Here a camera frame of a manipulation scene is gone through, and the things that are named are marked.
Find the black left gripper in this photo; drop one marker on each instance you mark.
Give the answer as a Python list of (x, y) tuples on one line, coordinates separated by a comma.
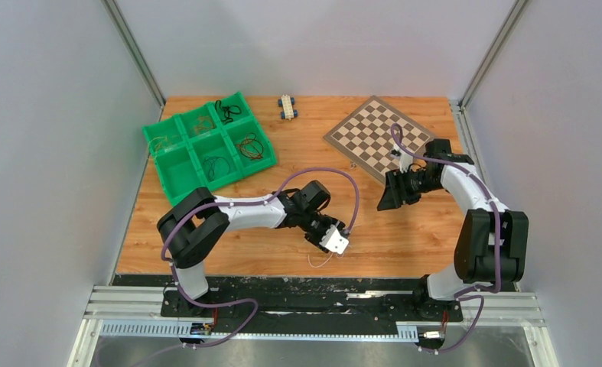
[(330, 221)]

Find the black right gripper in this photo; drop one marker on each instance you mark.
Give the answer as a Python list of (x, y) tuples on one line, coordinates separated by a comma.
[(395, 194)]

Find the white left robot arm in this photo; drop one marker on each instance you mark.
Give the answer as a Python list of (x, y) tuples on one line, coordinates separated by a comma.
[(191, 229)]

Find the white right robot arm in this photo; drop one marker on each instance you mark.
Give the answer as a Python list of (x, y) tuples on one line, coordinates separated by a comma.
[(491, 248)]

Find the brown white chessboard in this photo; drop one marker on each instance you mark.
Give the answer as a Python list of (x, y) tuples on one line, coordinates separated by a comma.
[(364, 137)]

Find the white blue toy brick car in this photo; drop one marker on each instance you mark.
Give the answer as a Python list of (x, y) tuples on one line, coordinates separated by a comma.
[(287, 103)]

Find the green compartment tray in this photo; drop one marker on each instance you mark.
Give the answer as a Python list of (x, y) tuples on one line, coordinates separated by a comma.
[(212, 146)]

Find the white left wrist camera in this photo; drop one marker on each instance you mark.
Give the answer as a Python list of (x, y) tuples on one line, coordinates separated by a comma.
[(334, 241)]

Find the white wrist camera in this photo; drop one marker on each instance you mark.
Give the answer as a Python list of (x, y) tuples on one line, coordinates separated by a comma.
[(334, 241), (404, 160)]

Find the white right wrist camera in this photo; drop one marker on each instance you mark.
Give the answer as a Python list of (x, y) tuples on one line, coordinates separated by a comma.
[(404, 160)]

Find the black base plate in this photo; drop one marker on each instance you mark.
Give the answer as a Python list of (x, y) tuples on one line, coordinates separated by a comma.
[(327, 306)]

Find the aluminium frame rail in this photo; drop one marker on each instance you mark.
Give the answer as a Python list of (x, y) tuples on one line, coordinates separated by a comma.
[(142, 321)]

